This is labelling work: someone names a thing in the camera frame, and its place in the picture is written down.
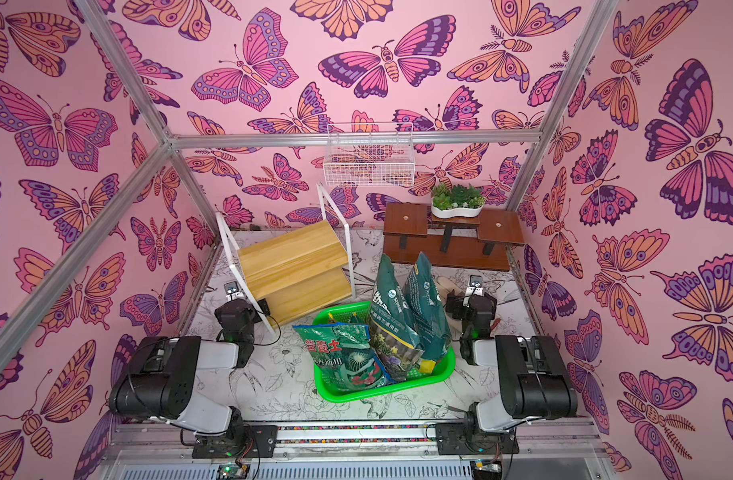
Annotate white wire basket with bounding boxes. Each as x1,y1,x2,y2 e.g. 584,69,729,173
320,121,417,189

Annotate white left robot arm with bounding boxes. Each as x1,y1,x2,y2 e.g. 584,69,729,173
108,298,278,461

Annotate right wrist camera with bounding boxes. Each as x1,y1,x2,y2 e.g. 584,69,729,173
467,275,484,296

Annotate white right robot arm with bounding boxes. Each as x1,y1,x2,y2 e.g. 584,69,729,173
435,291,578,457

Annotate floral bag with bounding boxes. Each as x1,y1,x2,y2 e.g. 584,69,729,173
294,322,393,395

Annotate green plastic mesh basket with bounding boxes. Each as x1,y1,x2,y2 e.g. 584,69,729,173
311,299,458,404

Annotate aluminium cage frame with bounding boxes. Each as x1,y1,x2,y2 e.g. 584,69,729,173
0,1,618,372

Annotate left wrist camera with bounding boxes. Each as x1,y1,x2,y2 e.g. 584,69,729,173
224,281,244,301

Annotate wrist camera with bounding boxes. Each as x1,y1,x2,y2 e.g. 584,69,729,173
224,281,244,301
467,275,484,296

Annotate succulents in white pot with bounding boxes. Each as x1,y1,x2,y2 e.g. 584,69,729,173
431,184,487,219

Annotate white frame wooden shelf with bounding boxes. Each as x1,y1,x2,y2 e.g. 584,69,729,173
216,184,356,332

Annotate dark green fertilizer bag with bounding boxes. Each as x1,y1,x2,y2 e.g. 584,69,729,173
369,254,424,383
404,252,452,375

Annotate dark brown wooden stand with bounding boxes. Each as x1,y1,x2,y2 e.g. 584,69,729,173
383,203,526,271

